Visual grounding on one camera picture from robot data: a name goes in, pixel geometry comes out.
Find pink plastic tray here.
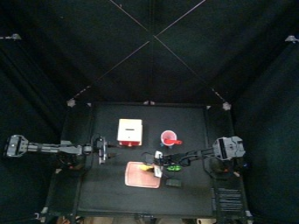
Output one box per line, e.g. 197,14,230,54
124,161,162,189

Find green toy vegetable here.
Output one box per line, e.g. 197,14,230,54
165,164,182,172

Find red and white wooden box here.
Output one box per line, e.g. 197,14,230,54
116,118,144,147

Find red plastic cup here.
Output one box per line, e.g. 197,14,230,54
158,129,182,149

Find thin diagonal bracing cord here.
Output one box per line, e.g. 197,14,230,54
71,0,206,101
108,0,228,103

